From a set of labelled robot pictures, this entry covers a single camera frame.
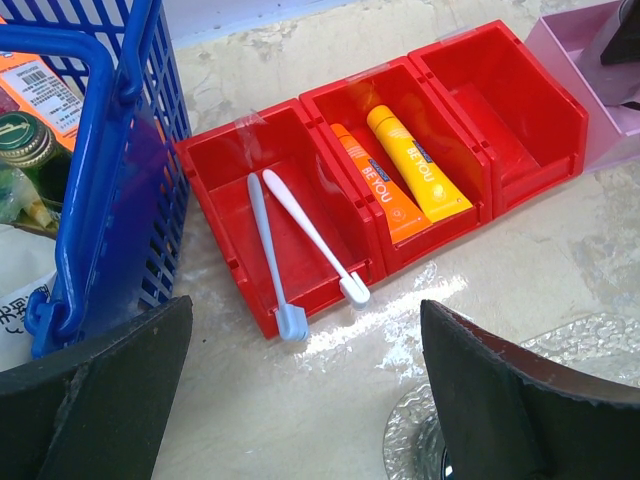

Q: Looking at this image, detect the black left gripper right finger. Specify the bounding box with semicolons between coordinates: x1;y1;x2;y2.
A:
420;300;639;479

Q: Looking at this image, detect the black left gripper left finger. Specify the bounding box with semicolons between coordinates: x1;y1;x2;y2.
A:
1;296;193;479

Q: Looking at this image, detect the dark green mug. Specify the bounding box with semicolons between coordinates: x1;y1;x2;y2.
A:
440;448;454;480

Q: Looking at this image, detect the clear textured oval tray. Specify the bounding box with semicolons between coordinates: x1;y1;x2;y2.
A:
383;312;639;479

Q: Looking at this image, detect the white toothbrush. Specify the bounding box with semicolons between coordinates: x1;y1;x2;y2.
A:
262;169;371;310

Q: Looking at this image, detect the orange toothpaste tube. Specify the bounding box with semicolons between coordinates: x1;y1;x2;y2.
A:
330;123;432;244

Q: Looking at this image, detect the yellow toothpaste tube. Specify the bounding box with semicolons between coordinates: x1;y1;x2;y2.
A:
366;105;473;223

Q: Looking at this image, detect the white crumpled pouch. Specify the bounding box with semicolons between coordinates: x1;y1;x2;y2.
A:
1;225;56;371

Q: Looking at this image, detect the blue plastic basket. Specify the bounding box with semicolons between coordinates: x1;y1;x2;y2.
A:
1;1;191;358

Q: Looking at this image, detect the red left bin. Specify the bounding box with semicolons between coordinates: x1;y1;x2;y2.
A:
173;97;389;341

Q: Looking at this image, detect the red bin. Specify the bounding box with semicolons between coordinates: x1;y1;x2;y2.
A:
173;97;389;341
299;56;493;274
408;20;589;216

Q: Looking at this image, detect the red middle bin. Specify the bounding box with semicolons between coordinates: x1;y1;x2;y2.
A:
299;56;493;274

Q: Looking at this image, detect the green glass bottle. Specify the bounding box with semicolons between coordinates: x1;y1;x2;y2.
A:
1;111;72;204

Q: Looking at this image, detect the red right bin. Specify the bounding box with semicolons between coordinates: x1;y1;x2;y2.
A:
408;20;589;216

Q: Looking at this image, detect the grey-purple mug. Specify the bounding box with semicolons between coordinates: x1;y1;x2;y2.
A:
576;0;639;110

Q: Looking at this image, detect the pink drawer box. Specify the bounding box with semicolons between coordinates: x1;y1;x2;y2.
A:
525;1;639;172

